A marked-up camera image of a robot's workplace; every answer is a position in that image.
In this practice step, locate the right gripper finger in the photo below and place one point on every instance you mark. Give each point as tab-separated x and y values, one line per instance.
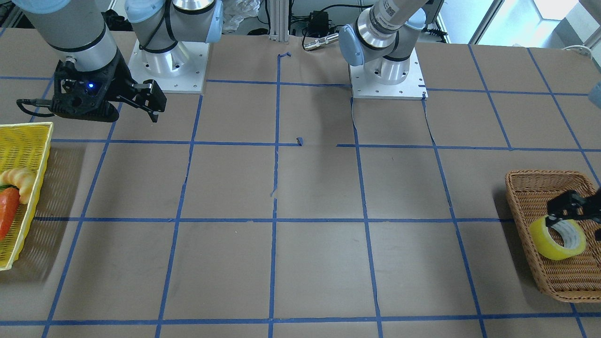
149	96
150	106

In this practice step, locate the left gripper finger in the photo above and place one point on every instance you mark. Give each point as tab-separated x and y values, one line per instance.
567	206

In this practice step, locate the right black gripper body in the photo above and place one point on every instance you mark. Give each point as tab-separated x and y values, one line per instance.
120	80

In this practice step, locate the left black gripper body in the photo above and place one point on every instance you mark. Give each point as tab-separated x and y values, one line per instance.
569	203

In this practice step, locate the yellow tape roll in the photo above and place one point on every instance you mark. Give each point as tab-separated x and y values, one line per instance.
562	241

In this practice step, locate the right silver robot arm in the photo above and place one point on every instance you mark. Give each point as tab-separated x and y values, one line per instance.
106	58

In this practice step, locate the brown wicker basket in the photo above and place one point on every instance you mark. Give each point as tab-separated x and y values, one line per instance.
576	279

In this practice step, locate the yellow woven basket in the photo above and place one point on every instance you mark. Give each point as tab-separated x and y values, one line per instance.
24	151

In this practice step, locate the toy croissant bread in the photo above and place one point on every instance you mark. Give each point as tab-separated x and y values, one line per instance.
23	179

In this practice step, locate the orange toy carrot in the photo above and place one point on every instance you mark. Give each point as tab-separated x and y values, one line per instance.
9	204

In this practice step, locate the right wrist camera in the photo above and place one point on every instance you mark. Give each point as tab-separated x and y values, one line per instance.
78	95

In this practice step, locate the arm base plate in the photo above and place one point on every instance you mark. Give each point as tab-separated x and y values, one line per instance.
181	70
386	79

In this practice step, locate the aluminium frame post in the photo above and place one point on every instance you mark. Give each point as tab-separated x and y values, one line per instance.
279	20

